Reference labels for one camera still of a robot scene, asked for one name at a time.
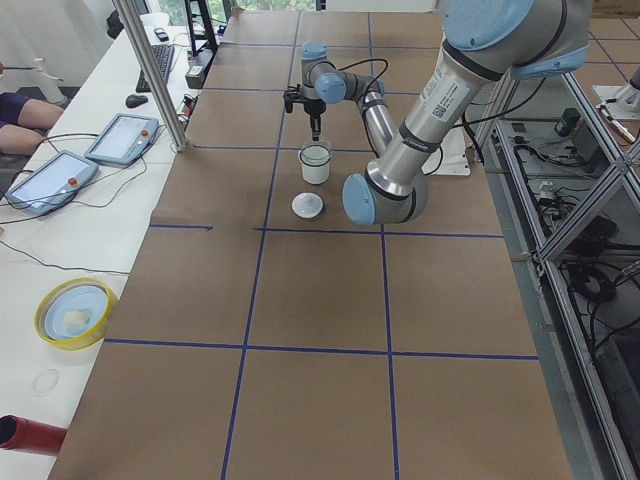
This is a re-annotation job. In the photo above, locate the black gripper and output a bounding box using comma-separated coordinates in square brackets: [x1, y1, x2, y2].
[303, 99, 325, 140]

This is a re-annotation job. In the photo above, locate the clear plastic funnel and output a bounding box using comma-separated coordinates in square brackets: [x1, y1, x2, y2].
[299, 141, 331, 167]

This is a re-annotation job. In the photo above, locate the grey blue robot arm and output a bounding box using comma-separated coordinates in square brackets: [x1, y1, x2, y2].
[298, 1, 593, 225]

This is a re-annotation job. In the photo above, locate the white enamel mug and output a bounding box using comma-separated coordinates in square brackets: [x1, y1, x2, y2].
[299, 158, 331, 185]

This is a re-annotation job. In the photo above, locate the white ceramic lid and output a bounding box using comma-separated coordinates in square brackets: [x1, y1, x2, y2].
[291, 192, 324, 220]

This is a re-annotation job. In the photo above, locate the black keyboard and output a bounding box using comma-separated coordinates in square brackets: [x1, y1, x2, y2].
[134, 43, 176, 94]

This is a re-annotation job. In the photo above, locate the black computer mouse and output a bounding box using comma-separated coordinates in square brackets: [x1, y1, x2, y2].
[125, 94, 149, 109]

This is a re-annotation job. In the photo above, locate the far teach pendant tablet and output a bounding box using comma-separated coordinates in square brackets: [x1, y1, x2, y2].
[84, 113, 160, 166]

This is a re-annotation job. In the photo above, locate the teach pendant tablet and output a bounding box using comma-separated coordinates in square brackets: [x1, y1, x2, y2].
[5, 150, 98, 216]
[84, 113, 160, 166]

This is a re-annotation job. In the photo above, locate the near teach pendant tablet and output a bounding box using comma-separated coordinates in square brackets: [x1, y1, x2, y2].
[5, 150, 98, 216]

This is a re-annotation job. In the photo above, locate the seated person leg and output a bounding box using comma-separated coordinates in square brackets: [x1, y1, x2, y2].
[1, 92, 64, 156]

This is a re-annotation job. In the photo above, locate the yellow tape roll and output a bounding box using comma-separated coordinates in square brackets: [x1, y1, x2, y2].
[34, 277, 119, 351]

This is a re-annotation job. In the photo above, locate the red cylinder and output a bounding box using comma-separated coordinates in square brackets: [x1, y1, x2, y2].
[1, 415, 67, 456]

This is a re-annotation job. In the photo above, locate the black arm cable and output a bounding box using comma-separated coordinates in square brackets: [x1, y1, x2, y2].
[329, 58, 391, 96]

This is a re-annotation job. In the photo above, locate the aluminium frame post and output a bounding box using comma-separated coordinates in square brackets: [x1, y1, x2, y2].
[113, 0, 187, 152]

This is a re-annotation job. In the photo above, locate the aluminium side frame rack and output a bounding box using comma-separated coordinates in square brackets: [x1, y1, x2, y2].
[471, 63, 639, 479]

